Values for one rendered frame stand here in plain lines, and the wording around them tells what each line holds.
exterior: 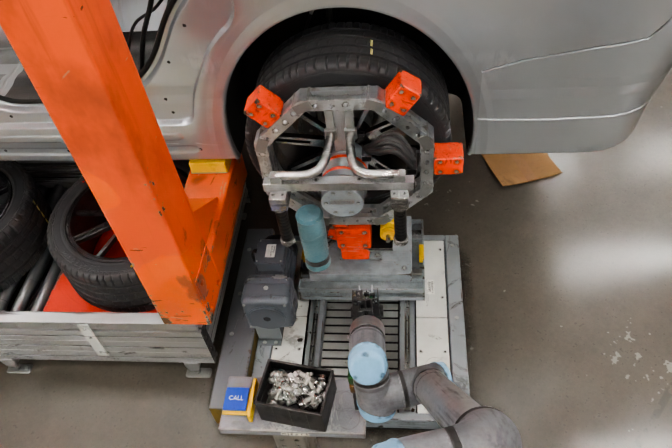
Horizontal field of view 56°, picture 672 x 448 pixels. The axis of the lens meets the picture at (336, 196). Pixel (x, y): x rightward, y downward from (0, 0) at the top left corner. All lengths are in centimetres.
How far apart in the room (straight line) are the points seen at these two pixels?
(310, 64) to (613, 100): 91
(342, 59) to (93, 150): 72
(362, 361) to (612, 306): 146
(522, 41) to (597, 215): 134
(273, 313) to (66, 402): 94
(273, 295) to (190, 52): 86
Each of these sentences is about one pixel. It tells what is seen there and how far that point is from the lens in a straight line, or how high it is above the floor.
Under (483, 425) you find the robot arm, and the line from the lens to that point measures 110.
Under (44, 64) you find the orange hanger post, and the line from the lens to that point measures 145.
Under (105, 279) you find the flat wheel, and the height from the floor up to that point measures 49.
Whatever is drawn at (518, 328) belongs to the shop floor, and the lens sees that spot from 263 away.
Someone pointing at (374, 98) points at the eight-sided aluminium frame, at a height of 112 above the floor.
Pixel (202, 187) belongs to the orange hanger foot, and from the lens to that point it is 226.
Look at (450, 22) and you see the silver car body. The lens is 183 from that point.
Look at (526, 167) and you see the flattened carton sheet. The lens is 319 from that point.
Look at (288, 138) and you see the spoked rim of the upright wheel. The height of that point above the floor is 89.
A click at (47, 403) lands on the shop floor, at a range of 281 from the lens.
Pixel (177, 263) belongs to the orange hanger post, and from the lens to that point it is 184.
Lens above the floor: 222
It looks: 47 degrees down
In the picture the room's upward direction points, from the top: 8 degrees counter-clockwise
